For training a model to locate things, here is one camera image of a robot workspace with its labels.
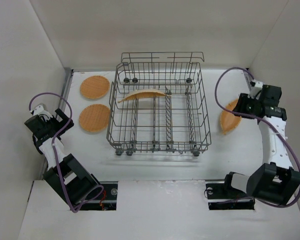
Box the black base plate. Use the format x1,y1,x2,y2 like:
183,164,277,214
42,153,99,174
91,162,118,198
80,181,119,211
204,181,255,211

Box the round woven plate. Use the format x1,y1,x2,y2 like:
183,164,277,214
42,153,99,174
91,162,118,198
79,104,111,133
80,75,110,100

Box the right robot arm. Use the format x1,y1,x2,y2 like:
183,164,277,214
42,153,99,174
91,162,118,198
224,81,300,207

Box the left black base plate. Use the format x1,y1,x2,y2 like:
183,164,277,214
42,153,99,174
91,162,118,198
80,181,119,211

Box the near round woven plate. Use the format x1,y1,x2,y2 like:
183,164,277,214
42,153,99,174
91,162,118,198
79,104,111,133

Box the fish-shaped woven plate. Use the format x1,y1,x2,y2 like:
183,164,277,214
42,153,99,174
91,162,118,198
219,98,242,135
117,89,168,103

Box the far round woven plate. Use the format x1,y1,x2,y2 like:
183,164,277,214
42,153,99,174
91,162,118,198
80,75,110,100

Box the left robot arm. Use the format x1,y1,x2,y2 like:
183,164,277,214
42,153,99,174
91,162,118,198
24,104,100,206

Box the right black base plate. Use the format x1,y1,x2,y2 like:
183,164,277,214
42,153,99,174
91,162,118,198
204,181,255,211

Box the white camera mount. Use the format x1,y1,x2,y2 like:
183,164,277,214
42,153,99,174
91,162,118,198
248,79,264,99
30,103,51,118

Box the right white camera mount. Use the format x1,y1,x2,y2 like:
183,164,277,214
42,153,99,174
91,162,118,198
248,79,264,99

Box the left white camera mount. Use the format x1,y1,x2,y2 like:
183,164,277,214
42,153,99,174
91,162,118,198
30,103,51,118

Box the grey wire dish rack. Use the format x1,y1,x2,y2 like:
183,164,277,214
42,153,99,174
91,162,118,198
106,51,212,156

